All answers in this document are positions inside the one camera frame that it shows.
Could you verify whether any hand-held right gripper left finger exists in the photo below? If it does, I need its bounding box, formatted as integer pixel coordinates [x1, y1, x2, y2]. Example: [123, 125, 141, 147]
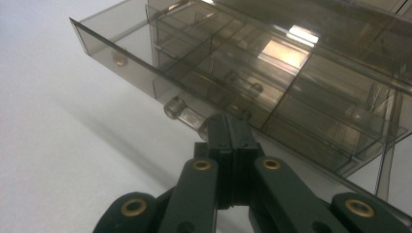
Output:
[193, 113, 234, 211]

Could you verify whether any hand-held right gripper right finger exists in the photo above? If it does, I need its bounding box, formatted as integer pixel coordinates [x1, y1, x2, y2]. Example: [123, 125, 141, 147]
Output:
[230, 116, 265, 209]

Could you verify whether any smoky clear plastic drawer cabinet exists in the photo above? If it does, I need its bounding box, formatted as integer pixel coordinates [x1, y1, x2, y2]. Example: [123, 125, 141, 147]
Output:
[145, 0, 412, 203]

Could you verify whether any white table board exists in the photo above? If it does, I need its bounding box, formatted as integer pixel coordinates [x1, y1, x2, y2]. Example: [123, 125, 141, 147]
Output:
[0, 0, 412, 233]

